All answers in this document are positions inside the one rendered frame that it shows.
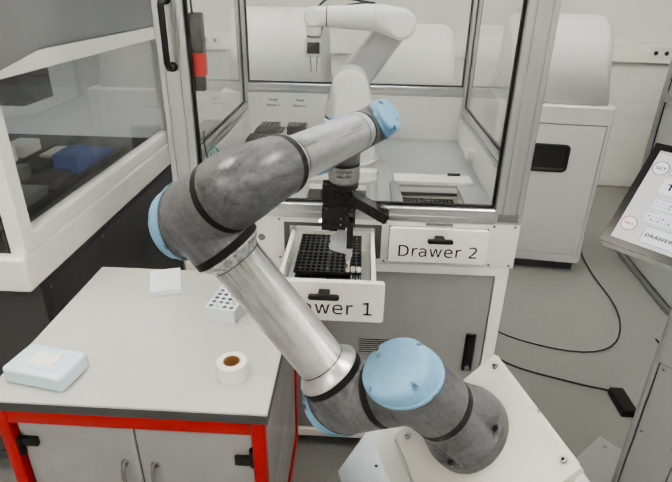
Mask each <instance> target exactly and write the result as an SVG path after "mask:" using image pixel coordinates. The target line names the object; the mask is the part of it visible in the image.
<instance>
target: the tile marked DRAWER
mask: <svg viewBox="0 0 672 482"><path fill-rule="evenodd" d="M638 241H639V242H642V243H644V244H647V245H650V246H653V247H656V248H659V249H661V250H664V251H667V252H670V253H672V233H669V232H666V231H663V230H660V229H657V228H654V227H651V226H648V225H647V226H646V228H645V229H644V231H643V233H642V235H641V236H640V238H639V240H638Z"/></svg>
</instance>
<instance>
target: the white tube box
mask: <svg viewBox="0 0 672 482"><path fill-rule="evenodd" d="M233 299H234V297H233V296H232V295H231V294H230V293H229V292H227V289H226V288H225V287H224V286H223V284H222V285H221V287H220V288H219V289H218V290H217V292H216V293H215V294H214V295H213V297H212V298H211V299H210V300H209V302H208V303H207V304H206V305H205V307H204V311H205V319H209V320H216V321H222V322H229V323H235V322H236V321H237V319H238V318H239V316H240V315H241V313H242V312H243V310H244V309H243V308H242V307H241V306H240V304H239V303H238V302H237V301H236V305H232V302H231V301H232V300H233ZM216 301H219V302H220V307H216V306H215V302H216Z"/></svg>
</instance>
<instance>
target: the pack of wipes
mask: <svg viewBox="0 0 672 482"><path fill-rule="evenodd" d="M88 365H89V363H88V359H87V355H86V354H85V353H84V352H78V351H73V350H67V349H62V348H57V347H51V346H46V345H40V344H31V345H29V346H28V347H27V348H25V349H24V350H23V351H22V352H20V353H19V354H18V355H17V356H16V357H14V358H13V359H12V360H11V361H9V362H8V363H7V364H6V365H4V367H3V372H4V375H5V379H6V380H7V381H9V382H14V383H18V384H23V385H28V386H33V387H38V388H43V389H48V390H53V391H58V392H63V391H64V390H65V389H66V388H68V387H69V386H70V385H71V384H72V383H73V382H74V381H75V380H76V379H77V378H78V377H79V376H80V375H81V374H82V373H83V372H84V371H85V370H86V369H87V367H88Z"/></svg>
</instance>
